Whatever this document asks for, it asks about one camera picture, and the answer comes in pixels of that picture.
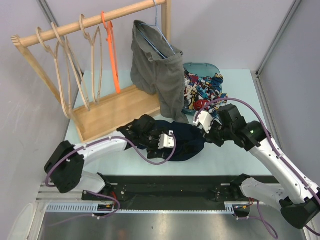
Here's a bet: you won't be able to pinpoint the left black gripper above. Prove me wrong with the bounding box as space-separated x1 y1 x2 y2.
140 127 168 159

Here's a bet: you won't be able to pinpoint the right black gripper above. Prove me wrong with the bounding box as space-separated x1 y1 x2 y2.
201 118 234 148

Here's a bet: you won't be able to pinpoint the navy blue shorts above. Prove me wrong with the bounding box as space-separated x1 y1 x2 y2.
117 114 205 162

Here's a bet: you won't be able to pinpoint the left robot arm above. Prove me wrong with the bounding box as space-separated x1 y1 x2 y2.
44 114 175 200

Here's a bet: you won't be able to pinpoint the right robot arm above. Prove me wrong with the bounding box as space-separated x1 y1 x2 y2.
193 104 320 229

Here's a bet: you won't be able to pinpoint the grey shorts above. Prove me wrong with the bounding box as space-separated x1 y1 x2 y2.
130 20 189 124

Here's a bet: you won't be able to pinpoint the orange plastic hanger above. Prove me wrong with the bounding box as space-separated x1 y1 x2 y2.
100 11 121 94

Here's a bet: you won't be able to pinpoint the wooden hanger right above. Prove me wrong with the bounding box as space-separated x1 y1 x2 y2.
79 13 104 105

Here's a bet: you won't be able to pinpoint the wooden hanger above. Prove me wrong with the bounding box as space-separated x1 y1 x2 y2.
35 27 72 119
51 22 91 111
79 13 104 105

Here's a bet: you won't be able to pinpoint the wooden hanger middle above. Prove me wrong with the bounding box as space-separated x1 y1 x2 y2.
51 22 91 111

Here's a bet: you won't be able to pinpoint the wooden hanger far left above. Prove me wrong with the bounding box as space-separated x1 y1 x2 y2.
35 27 72 119

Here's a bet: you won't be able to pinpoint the wooden clothes rack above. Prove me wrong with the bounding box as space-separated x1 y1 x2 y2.
11 0 171 143

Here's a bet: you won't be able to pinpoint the teal plastic basket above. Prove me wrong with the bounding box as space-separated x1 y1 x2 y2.
181 62 222 118

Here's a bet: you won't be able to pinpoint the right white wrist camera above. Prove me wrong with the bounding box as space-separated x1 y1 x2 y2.
192 110 214 134

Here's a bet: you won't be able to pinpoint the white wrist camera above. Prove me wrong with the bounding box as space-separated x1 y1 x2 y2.
158 130 175 149
192 110 214 134

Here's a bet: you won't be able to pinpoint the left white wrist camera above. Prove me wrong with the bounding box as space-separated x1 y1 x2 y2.
158 130 175 149

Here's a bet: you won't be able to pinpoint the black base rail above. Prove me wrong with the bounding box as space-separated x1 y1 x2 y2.
81 174 276 213

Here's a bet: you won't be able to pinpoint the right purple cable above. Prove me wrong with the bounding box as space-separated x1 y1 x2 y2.
194 97 320 238

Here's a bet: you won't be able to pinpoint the purple cable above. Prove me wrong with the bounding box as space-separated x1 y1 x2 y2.
44 132 178 188
194 97 320 238

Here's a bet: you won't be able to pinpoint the blue wire hanger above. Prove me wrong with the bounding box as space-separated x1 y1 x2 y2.
135 0 183 59

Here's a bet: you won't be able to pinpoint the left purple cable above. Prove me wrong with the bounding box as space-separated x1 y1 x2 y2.
44 132 178 188

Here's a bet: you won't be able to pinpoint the aluminium frame extrusion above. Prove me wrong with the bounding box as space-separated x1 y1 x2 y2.
36 183 83 203

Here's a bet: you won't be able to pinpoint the white slotted cable duct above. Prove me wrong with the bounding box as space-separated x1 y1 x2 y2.
46 203 115 214

